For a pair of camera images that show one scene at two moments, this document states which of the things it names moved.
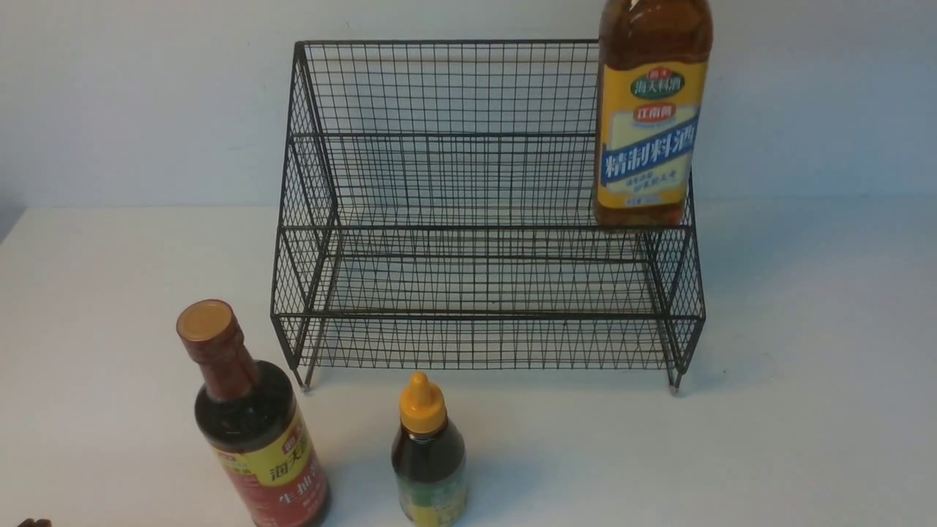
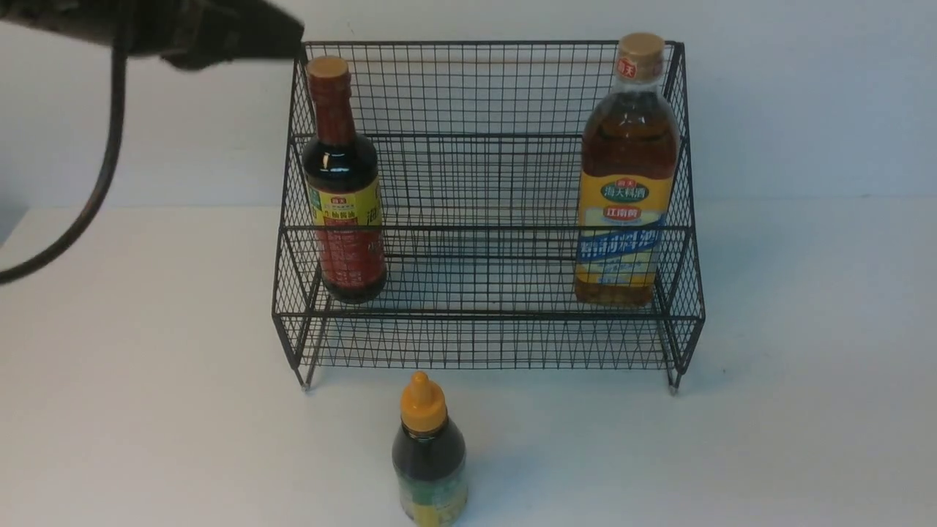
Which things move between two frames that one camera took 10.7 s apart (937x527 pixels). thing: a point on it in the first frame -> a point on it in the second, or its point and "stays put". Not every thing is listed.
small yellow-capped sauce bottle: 429,460 stays put
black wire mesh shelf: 438,216 stays put
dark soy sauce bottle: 252,422 -> 342,184
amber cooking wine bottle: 654,59 -> 629,164
